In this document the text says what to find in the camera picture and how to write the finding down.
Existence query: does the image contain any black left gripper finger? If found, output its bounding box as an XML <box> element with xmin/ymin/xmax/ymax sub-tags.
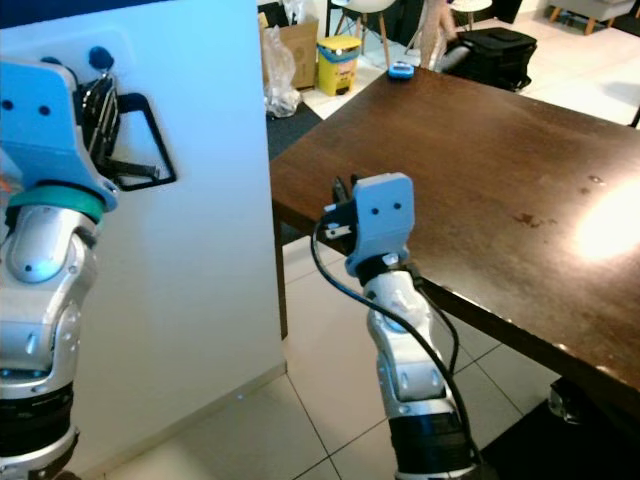
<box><xmin>116</xmin><ymin>91</ymin><xmax>180</xmax><ymax>184</ymax></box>
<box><xmin>109</xmin><ymin>157</ymin><xmax>179</xmax><ymax>192</ymax></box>

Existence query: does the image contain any clear plastic bag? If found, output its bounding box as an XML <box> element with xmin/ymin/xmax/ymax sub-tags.
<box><xmin>262</xmin><ymin>24</ymin><xmax>307</xmax><ymax>120</ymax></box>

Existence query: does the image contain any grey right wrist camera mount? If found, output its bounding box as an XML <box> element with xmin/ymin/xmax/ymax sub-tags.
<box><xmin>344</xmin><ymin>172</ymin><xmax>417</xmax><ymax>278</ymax></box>

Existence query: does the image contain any grey armchair with wooden legs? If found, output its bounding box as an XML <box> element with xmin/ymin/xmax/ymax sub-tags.
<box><xmin>544</xmin><ymin>0</ymin><xmax>640</xmax><ymax>24</ymax></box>

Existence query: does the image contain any large cardboard box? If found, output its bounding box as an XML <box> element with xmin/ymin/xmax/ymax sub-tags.
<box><xmin>278</xmin><ymin>16</ymin><xmax>320</xmax><ymax>90</ymax></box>

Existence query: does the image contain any black bag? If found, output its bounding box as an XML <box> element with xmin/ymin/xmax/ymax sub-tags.
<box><xmin>449</xmin><ymin>26</ymin><xmax>539</xmax><ymax>92</ymax></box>

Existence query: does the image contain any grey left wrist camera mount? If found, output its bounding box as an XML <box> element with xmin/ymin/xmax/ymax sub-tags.
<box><xmin>0</xmin><ymin>57</ymin><xmax>119</xmax><ymax>212</ymax></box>

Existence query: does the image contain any white partition board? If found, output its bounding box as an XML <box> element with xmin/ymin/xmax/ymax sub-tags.
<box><xmin>0</xmin><ymin>0</ymin><xmax>287</xmax><ymax>480</ymax></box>

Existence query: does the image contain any blue tape measure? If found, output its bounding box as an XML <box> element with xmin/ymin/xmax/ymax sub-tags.
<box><xmin>387</xmin><ymin>60</ymin><xmax>418</xmax><ymax>83</ymax></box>

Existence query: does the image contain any blue hook knob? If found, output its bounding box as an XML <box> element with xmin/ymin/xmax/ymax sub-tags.
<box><xmin>87</xmin><ymin>45</ymin><xmax>114</xmax><ymax>70</ymax></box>

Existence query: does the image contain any seated person with bare legs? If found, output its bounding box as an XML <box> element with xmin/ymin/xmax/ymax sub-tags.
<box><xmin>421</xmin><ymin>0</ymin><xmax>462</xmax><ymax>72</ymax></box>

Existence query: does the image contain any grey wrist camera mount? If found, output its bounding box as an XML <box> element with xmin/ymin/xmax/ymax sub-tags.
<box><xmin>0</xmin><ymin>57</ymin><xmax>119</xmax><ymax>212</ymax></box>
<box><xmin>344</xmin><ymin>172</ymin><xmax>417</xmax><ymax>278</ymax></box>

